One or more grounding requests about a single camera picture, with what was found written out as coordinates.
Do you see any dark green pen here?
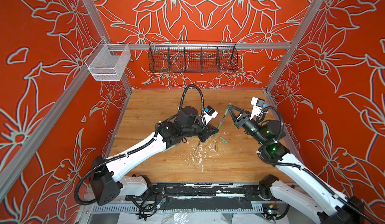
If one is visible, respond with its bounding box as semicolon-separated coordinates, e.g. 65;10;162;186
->
213;111;227;138

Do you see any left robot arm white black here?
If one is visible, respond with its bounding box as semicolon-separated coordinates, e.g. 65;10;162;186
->
87;106;219;206

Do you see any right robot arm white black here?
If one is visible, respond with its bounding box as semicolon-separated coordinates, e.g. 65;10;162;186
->
227;104;366;224

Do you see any beige pen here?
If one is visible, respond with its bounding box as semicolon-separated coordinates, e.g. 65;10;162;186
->
192;142;201;159

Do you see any light green pen cap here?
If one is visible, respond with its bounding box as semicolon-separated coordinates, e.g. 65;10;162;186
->
220;136;229;143

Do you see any white mesh basket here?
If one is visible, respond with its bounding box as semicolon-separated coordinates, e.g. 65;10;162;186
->
85;39;131;81

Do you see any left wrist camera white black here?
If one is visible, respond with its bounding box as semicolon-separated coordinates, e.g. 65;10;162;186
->
203;106;218;122

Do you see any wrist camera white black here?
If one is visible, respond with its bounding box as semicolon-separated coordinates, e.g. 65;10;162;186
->
203;106;218;122
250;97;265;119

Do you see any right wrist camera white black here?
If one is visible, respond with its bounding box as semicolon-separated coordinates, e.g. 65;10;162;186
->
250;97;265;119

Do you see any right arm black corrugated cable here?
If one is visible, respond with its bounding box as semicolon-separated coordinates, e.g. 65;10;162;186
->
255;106;380;224

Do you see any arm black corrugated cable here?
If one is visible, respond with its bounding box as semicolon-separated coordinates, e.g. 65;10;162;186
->
255;106;380;224
74;84;205;206

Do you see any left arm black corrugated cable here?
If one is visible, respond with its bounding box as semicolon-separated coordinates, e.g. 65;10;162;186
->
74;84;205;206

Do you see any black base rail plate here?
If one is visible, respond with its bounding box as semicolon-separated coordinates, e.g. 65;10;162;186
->
124;182;271;213

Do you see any aluminium frame bar back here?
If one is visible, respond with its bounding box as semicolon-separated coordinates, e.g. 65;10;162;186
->
107;42;291;51

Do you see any black wire basket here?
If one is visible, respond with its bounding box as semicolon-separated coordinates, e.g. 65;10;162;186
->
148;41;239;74

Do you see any white slotted cable duct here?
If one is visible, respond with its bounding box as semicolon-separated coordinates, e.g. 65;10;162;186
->
90;203;264;215

